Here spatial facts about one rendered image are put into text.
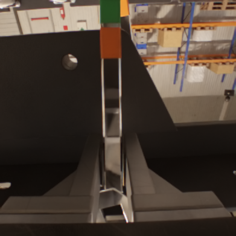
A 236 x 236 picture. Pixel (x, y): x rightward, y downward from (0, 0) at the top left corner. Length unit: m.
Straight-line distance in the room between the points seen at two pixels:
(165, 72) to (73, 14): 5.36
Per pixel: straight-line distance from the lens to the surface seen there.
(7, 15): 10.30
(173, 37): 8.23
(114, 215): 0.21
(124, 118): 0.20
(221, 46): 10.86
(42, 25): 9.70
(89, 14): 9.25
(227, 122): 0.26
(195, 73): 9.00
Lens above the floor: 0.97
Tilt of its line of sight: 32 degrees up
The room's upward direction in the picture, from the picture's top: 177 degrees clockwise
